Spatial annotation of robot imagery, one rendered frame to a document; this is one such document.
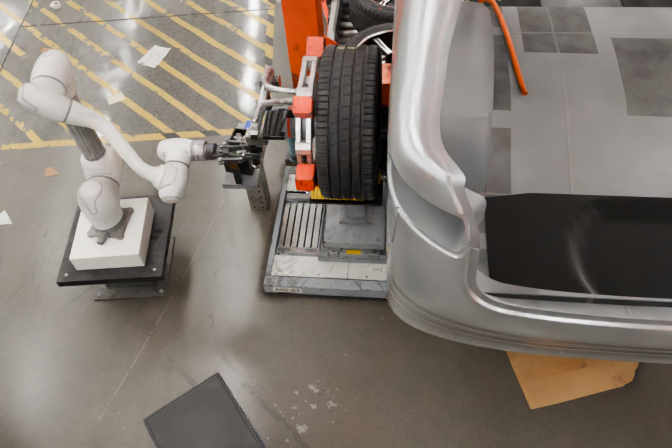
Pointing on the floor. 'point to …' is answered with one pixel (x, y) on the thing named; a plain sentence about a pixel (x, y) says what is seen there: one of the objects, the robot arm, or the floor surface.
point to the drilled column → (259, 193)
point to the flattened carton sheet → (567, 377)
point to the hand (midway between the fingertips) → (253, 152)
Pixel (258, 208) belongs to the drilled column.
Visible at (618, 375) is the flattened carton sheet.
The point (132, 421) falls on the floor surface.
